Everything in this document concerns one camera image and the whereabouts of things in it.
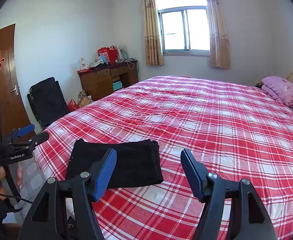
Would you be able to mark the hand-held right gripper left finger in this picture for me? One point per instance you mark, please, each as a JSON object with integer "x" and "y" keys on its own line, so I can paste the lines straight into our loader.
{"x": 106, "y": 172}

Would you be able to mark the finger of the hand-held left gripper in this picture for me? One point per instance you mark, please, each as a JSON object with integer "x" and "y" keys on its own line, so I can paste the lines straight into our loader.
{"x": 26, "y": 129}
{"x": 40, "y": 138}

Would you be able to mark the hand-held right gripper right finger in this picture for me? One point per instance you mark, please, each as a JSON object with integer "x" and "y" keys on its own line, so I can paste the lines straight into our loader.
{"x": 192, "y": 172}

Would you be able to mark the black pants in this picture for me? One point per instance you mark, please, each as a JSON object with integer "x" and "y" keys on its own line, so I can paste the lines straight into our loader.
{"x": 136, "y": 162}

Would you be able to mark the black folding chair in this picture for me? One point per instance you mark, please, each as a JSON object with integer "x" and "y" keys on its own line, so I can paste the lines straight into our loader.
{"x": 46, "y": 100}

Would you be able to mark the brown wooden door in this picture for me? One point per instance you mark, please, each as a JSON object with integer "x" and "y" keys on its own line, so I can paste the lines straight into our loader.
{"x": 1, "y": 92}

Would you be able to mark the red plastic bag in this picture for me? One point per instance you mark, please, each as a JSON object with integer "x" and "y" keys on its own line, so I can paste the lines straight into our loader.
{"x": 73, "y": 105}

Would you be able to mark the floral fabric bag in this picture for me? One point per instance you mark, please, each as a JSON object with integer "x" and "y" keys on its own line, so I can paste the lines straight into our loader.
{"x": 85, "y": 99}

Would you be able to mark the bed with red plaid sheet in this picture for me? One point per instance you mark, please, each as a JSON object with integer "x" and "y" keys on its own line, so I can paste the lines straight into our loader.
{"x": 186, "y": 110}

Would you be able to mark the brown wooden desk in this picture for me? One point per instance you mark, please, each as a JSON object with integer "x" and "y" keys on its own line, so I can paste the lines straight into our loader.
{"x": 96, "y": 85}

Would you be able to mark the white standing card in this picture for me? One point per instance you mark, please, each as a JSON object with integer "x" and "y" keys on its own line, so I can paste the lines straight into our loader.
{"x": 83, "y": 63}

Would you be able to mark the teal box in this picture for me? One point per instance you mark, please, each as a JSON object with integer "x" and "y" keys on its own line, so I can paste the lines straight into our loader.
{"x": 117, "y": 86}

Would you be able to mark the light blue box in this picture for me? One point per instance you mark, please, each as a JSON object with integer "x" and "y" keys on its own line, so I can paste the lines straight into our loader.
{"x": 102, "y": 59}

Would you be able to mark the red gift bag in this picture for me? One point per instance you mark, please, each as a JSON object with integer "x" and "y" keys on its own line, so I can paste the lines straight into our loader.
{"x": 109, "y": 53}

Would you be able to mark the white plastic bag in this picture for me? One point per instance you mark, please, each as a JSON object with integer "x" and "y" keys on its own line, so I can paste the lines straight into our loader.
{"x": 123, "y": 53}

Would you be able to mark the pink folded blanket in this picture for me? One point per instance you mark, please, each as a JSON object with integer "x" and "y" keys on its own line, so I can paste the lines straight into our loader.
{"x": 281, "y": 90}

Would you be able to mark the small sliding window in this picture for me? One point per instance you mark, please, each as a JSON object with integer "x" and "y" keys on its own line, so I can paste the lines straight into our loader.
{"x": 174, "y": 30}

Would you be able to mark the beige floral curtain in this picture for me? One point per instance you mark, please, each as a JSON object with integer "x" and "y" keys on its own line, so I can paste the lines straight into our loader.
{"x": 152, "y": 30}
{"x": 219, "y": 30}

